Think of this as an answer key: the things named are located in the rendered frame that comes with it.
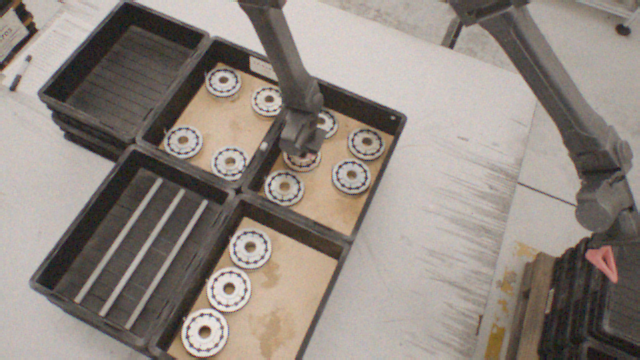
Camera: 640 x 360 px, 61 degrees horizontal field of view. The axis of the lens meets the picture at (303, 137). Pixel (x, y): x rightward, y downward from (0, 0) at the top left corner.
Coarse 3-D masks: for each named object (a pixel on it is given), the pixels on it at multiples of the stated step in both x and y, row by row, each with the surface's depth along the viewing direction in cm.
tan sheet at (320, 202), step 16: (336, 112) 156; (352, 128) 154; (336, 144) 151; (368, 144) 152; (336, 160) 148; (304, 176) 145; (320, 176) 146; (352, 176) 146; (304, 192) 143; (320, 192) 143; (336, 192) 143; (368, 192) 144; (304, 208) 141; (320, 208) 141; (336, 208) 141; (352, 208) 141; (336, 224) 139; (352, 224) 139
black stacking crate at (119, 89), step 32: (128, 32) 166; (160, 32) 164; (192, 32) 157; (96, 64) 159; (128, 64) 160; (160, 64) 161; (64, 96) 151; (96, 96) 154; (128, 96) 155; (96, 128) 144; (128, 128) 149
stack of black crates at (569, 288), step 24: (576, 264) 187; (624, 264) 175; (552, 288) 201; (576, 288) 181; (600, 288) 166; (624, 288) 171; (552, 312) 193; (576, 312) 176; (600, 312) 159; (624, 312) 167; (552, 336) 184; (576, 336) 169; (600, 336) 159; (624, 336) 153
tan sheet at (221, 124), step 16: (256, 80) 160; (208, 96) 156; (240, 96) 157; (192, 112) 153; (208, 112) 153; (224, 112) 154; (240, 112) 154; (208, 128) 151; (224, 128) 151; (240, 128) 152; (256, 128) 152; (208, 144) 148; (224, 144) 149; (240, 144) 149; (256, 144) 149; (208, 160) 146
